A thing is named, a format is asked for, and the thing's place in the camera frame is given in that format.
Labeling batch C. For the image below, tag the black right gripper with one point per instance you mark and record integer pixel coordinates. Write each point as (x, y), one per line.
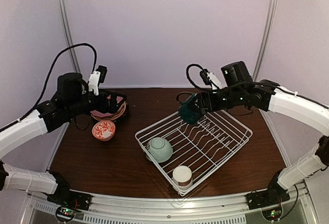
(201, 96)

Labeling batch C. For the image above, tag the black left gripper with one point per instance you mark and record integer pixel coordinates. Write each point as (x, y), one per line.
(111, 107)

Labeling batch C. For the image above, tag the dark green mug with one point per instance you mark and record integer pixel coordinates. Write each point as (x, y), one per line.
(189, 109)

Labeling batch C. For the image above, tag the yellow dotted plate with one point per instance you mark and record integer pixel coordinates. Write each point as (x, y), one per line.
(99, 116)

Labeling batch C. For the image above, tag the pink white floral bowl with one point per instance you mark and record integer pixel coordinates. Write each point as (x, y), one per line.
(104, 130)

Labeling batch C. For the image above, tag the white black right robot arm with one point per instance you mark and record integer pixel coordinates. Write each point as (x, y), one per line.
(266, 95)

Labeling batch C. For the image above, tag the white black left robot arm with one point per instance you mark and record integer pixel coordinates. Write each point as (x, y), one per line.
(73, 97)

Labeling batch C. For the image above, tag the pale green bowl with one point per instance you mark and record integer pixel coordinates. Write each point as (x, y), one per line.
(160, 149)

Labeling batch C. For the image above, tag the white brown cup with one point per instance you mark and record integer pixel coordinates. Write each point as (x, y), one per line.
(182, 177)

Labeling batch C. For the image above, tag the left circuit board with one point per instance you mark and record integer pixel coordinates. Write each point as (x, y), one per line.
(65, 214)

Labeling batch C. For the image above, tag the circuit board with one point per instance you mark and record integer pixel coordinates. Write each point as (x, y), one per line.
(65, 214)
(272, 214)

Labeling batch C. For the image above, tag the right circuit board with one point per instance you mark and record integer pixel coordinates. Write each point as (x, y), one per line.
(272, 214)

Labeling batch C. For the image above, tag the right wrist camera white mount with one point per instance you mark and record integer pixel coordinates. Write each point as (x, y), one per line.
(210, 79)

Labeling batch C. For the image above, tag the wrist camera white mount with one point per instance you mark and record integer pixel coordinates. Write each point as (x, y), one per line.
(95, 78)
(210, 79)

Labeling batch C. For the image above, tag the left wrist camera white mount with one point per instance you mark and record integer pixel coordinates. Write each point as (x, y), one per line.
(95, 78)

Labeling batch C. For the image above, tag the white wire dish rack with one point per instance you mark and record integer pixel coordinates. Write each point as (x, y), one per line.
(203, 147)

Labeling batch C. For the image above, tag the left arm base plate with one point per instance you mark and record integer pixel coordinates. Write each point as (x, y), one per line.
(71, 199)

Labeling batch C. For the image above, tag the front aluminium rail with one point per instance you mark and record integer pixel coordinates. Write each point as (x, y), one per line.
(219, 209)

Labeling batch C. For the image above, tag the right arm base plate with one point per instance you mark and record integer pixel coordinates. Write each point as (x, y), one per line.
(265, 198)

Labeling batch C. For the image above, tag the left aluminium frame post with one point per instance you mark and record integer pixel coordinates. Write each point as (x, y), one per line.
(67, 35)

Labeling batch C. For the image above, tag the aluminium frame post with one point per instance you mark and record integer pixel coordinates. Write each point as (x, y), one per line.
(270, 17)
(67, 35)

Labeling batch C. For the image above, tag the right aluminium frame post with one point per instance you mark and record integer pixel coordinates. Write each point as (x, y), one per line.
(270, 17)

